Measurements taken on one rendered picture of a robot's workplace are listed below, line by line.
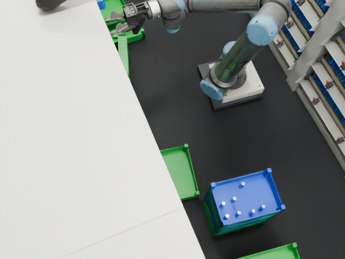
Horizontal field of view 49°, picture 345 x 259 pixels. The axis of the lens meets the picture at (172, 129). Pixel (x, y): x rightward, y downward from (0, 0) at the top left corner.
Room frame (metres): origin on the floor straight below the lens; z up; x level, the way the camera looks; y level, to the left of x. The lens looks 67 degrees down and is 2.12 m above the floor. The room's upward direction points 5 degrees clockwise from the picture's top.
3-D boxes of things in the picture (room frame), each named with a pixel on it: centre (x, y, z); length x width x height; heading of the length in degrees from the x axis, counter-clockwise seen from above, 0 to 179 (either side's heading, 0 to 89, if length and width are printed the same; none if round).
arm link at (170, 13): (1.27, 0.06, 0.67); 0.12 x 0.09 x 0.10; 117
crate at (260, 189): (0.44, -0.37, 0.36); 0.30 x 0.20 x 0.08; 109
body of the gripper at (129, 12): (1.19, 0.21, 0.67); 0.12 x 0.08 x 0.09; 117
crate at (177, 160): (0.62, -0.04, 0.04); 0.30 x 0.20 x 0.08; 16
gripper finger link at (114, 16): (1.18, 0.32, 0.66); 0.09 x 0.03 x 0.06; 101
